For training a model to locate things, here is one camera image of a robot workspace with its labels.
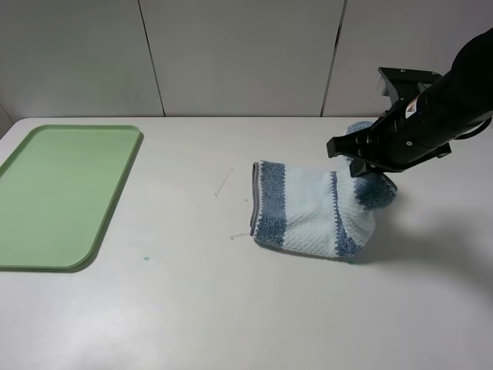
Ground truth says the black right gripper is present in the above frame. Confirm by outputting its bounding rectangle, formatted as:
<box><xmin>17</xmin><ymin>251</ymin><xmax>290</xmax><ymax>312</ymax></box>
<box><xmin>326</xmin><ymin>111</ymin><xmax>409</xmax><ymax>178</ymax></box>

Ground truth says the blue white striped towel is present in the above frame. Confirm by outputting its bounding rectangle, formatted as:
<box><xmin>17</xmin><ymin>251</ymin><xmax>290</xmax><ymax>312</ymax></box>
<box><xmin>250</xmin><ymin>120</ymin><xmax>399</xmax><ymax>264</ymax></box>

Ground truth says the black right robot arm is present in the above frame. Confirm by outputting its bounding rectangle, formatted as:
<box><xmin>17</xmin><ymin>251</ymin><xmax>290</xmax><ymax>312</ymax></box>
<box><xmin>327</xmin><ymin>31</ymin><xmax>492</xmax><ymax>177</ymax></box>

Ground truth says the green plastic tray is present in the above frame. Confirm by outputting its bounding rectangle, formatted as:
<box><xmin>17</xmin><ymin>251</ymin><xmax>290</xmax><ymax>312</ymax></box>
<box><xmin>1</xmin><ymin>125</ymin><xmax>143</xmax><ymax>272</ymax></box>

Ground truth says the short white tape strip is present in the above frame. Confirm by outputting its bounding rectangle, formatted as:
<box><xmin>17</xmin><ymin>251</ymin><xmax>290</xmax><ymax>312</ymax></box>
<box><xmin>229</xmin><ymin>233</ymin><xmax>250</xmax><ymax>241</ymax></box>

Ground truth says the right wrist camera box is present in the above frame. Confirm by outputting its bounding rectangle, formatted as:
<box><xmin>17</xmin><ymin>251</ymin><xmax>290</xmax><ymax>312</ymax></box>
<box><xmin>377</xmin><ymin>67</ymin><xmax>442</xmax><ymax>105</ymax></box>

